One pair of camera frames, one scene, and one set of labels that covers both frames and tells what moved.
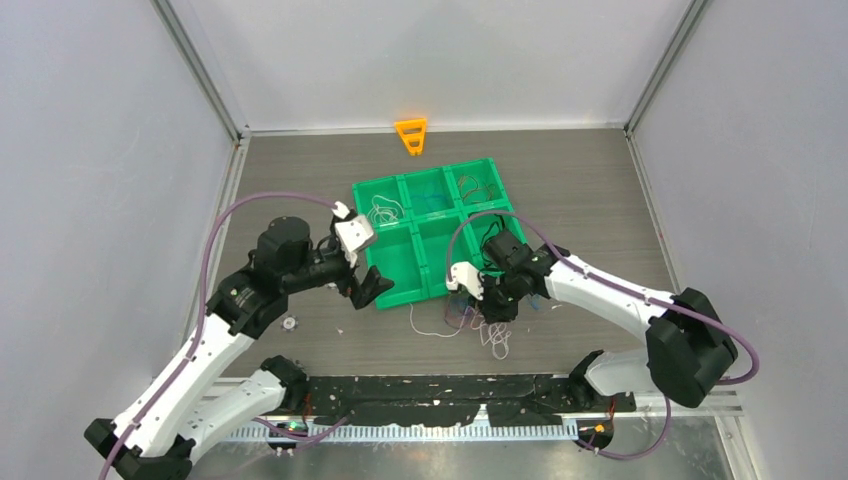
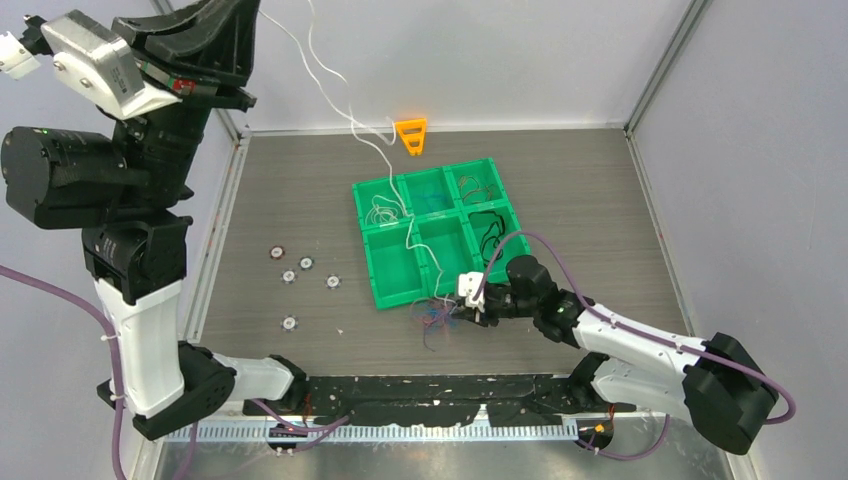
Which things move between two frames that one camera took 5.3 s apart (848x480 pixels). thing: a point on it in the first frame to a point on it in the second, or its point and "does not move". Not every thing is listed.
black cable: [501, 224] does not move
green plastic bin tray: [429, 221] does not move
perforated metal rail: [389, 431] does not move
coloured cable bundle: [490, 333] to [434, 314]
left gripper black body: [358, 292] to [199, 79]
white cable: [381, 215] does not move
